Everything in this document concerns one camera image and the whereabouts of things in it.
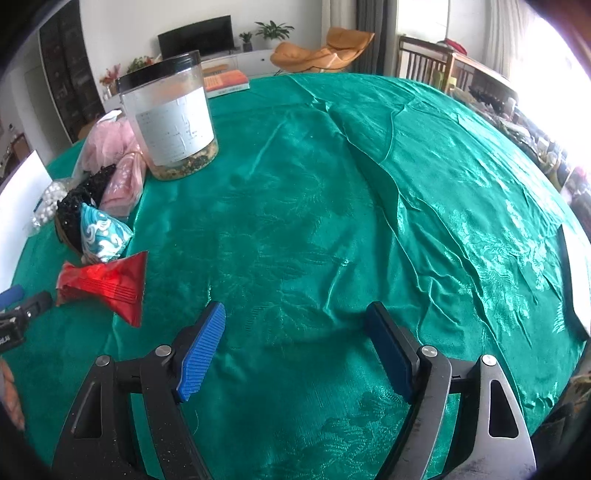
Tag pink mesh bath pouf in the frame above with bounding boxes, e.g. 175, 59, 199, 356
74, 111, 142, 179

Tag teal wave-patterned packet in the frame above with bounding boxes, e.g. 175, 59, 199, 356
79, 203, 135, 265

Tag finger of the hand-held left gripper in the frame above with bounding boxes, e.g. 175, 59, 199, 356
0, 292, 53, 325
0, 285, 25, 308

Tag large green potted plant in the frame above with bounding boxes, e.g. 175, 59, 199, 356
255, 20, 295, 43

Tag dark bookshelf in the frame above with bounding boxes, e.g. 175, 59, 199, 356
39, 0, 105, 144

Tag grey curtain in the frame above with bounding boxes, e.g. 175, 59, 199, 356
355, 0, 399, 77

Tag clear plastic jar black lid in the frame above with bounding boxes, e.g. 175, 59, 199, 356
115, 50, 219, 182

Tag cluttered side counter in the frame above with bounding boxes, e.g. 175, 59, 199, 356
455, 76, 591, 206

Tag white book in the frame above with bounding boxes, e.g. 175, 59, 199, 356
207, 85, 251, 99

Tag red foil snack packet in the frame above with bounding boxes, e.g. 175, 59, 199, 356
56, 250, 149, 328

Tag white board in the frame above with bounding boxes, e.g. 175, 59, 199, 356
0, 150, 52, 294

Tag wooden chair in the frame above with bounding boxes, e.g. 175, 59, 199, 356
397, 34, 476, 91

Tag white pearl accessory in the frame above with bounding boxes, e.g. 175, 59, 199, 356
31, 180, 75, 232

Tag black television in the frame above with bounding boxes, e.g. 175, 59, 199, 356
158, 15, 234, 60

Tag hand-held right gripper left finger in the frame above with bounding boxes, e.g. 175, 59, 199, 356
51, 301, 227, 480

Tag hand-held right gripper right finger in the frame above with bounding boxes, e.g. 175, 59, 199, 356
365, 301, 539, 480

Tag white television cabinet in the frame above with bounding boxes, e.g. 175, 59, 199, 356
104, 48, 279, 100

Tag black lace fabric piece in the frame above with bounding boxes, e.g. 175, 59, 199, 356
54, 165, 119, 254

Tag person's left hand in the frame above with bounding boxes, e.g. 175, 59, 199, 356
0, 360, 27, 433

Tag red flowers in vase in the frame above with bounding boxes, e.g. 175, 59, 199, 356
99, 65, 122, 100

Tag orange lounge chair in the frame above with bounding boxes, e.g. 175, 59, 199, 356
270, 27, 376, 75

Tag leafy green plant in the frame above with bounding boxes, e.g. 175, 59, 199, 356
126, 55, 156, 75

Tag white tray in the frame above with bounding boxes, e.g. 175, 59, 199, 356
560, 226, 591, 337

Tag green patterned tablecloth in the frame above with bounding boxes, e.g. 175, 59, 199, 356
9, 73, 591, 480

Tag pink towel in clear bag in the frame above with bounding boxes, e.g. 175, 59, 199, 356
99, 150, 147, 217

